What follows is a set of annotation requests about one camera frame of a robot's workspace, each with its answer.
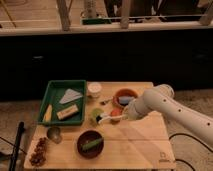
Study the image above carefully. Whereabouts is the white dish brush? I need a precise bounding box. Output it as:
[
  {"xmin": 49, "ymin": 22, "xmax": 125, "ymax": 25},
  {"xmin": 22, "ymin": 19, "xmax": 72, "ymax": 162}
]
[{"xmin": 96, "ymin": 114, "xmax": 126, "ymax": 124}]

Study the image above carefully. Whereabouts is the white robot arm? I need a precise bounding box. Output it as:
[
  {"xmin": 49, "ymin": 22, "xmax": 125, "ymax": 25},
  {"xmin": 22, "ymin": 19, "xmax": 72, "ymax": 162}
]
[{"xmin": 127, "ymin": 84, "xmax": 213, "ymax": 144}]

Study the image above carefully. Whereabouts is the small metal cup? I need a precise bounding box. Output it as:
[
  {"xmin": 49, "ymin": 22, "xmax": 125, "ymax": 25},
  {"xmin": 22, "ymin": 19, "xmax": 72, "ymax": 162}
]
[{"xmin": 47, "ymin": 127, "xmax": 62, "ymax": 144}]

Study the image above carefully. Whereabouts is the white round container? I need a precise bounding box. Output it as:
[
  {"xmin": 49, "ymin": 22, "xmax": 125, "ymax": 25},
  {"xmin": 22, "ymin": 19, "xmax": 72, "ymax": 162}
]
[{"xmin": 87, "ymin": 82, "xmax": 102, "ymax": 98}]

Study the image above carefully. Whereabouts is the orange bowl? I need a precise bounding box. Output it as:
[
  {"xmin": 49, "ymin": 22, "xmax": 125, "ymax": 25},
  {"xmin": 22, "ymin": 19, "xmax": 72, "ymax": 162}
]
[{"xmin": 112, "ymin": 88, "xmax": 138, "ymax": 109}]

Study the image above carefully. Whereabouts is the blue sponge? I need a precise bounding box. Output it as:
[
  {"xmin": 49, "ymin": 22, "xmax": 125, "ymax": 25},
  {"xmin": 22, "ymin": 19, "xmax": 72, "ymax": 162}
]
[{"xmin": 118, "ymin": 96, "xmax": 133, "ymax": 105}]

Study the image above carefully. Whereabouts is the orange toy fruit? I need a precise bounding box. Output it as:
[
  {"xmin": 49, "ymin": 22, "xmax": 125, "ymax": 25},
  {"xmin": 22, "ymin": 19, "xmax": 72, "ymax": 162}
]
[{"xmin": 110, "ymin": 108, "xmax": 121, "ymax": 122}]

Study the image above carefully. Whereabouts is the grey triangular cloth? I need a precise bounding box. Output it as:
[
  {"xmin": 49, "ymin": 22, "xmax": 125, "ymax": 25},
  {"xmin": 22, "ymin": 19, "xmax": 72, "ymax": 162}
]
[{"xmin": 59, "ymin": 89, "xmax": 82, "ymax": 104}]

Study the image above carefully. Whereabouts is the green plastic tray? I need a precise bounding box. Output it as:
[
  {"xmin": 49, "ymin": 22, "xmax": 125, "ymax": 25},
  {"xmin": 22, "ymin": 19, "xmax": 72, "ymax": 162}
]
[{"xmin": 38, "ymin": 80, "xmax": 86, "ymax": 126}]

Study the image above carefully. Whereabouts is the wooden block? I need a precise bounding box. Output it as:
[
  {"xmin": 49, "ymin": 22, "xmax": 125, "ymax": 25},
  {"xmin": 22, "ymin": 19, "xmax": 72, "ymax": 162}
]
[{"xmin": 57, "ymin": 104, "xmax": 78, "ymax": 120}]

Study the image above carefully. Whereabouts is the dark brown bowl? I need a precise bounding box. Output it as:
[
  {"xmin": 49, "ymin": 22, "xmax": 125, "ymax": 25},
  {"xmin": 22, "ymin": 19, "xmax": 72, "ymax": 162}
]
[{"xmin": 77, "ymin": 130, "xmax": 104, "ymax": 159}]

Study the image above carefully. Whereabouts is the green toy vegetable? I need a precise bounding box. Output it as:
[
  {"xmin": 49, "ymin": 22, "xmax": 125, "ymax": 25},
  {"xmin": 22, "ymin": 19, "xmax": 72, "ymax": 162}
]
[{"xmin": 82, "ymin": 138, "xmax": 103, "ymax": 151}]

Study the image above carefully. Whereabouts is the yellow corn toy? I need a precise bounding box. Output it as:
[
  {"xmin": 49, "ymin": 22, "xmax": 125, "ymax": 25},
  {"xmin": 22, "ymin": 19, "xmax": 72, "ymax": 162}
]
[{"xmin": 43, "ymin": 104, "xmax": 52, "ymax": 122}]

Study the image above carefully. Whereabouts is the black pole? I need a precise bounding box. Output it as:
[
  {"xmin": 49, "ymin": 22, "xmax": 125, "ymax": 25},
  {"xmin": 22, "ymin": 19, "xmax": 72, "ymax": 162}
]
[{"xmin": 9, "ymin": 122, "xmax": 25, "ymax": 171}]

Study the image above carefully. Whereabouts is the brown grape bunch toy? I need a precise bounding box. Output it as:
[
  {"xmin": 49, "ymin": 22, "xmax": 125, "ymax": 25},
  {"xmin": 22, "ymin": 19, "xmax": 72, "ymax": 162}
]
[{"xmin": 30, "ymin": 137, "xmax": 47, "ymax": 167}]

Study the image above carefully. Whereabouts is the black floor cable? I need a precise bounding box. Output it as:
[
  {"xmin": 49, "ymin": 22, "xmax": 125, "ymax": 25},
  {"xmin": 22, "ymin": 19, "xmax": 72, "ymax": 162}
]
[{"xmin": 168, "ymin": 132, "xmax": 213, "ymax": 171}]

